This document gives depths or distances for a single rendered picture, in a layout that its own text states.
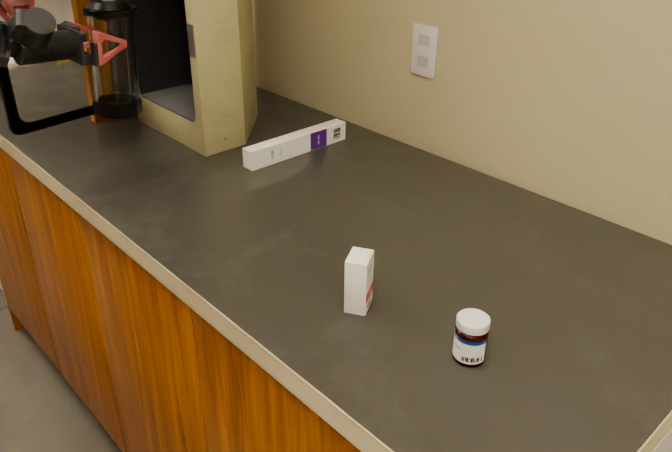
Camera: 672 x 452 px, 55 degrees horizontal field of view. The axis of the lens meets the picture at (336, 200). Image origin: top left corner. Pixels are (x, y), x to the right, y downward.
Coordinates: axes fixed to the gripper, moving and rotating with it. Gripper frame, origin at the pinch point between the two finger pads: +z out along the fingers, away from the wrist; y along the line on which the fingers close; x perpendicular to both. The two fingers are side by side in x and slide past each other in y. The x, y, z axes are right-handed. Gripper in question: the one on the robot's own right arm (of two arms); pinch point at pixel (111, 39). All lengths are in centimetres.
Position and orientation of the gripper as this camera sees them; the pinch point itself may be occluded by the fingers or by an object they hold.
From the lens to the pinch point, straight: 148.6
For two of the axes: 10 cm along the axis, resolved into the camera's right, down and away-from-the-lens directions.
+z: 7.1, -2.7, 6.6
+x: -0.6, 9.0, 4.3
